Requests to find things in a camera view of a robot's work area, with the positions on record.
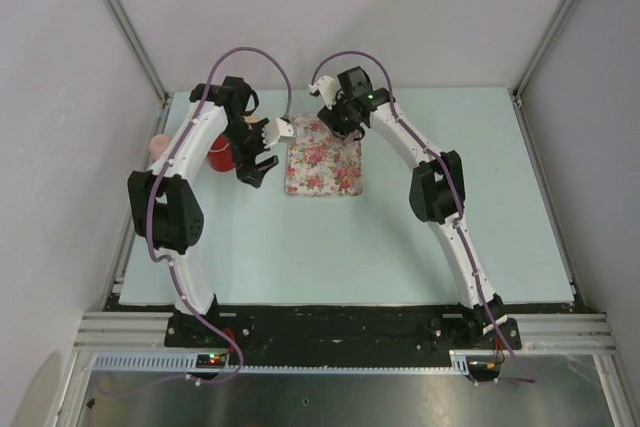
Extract aluminium frame rail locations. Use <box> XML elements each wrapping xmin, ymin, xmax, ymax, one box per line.
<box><xmin>74</xmin><ymin>312</ymin><xmax>618</xmax><ymax>355</ymax></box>

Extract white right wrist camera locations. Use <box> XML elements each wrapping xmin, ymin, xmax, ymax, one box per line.
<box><xmin>308</xmin><ymin>76</ymin><xmax>341</xmax><ymax>109</ymax></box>

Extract grey slotted cable duct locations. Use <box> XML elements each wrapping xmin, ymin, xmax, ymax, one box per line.
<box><xmin>92</xmin><ymin>351</ymin><xmax>498</xmax><ymax>375</ymax></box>

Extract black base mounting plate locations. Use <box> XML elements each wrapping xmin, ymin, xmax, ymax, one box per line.
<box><xmin>164</xmin><ymin>304</ymin><xmax>522</xmax><ymax>351</ymax></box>

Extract pink ceramic mug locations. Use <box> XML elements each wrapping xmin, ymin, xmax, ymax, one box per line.
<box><xmin>149</xmin><ymin>134</ymin><xmax>171</xmax><ymax>161</ymax></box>

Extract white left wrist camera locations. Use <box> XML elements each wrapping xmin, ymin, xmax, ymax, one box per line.
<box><xmin>262</xmin><ymin>118</ymin><xmax>297</xmax><ymax>149</ymax></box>

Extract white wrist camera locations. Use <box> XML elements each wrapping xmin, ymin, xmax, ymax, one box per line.
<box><xmin>308</xmin><ymin>76</ymin><xmax>341</xmax><ymax>109</ymax></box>
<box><xmin>262</xmin><ymin>118</ymin><xmax>297</xmax><ymax>149</ymax></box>

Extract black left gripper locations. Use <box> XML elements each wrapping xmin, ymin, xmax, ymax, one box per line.
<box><xmin>220</xmin><ymin>119</ymin><xmax>278</xmax><ymax>188</ymax></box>

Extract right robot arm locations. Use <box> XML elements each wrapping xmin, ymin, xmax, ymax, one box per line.
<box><xmin>308</xmin><ymin>67</ymin><xmax>513</xmax><ymax>348</ymax></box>

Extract floral pattern tray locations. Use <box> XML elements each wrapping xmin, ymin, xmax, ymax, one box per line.
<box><xmin>284</xmin><ymin>114</ymin><xmax>363</xmax><ymax>197</ymax></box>

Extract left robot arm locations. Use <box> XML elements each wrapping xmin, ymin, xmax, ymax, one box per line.
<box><xmin>127</xmin><ymin>76</ymin><xmax>278</xmax><ymax>346</ymax></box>

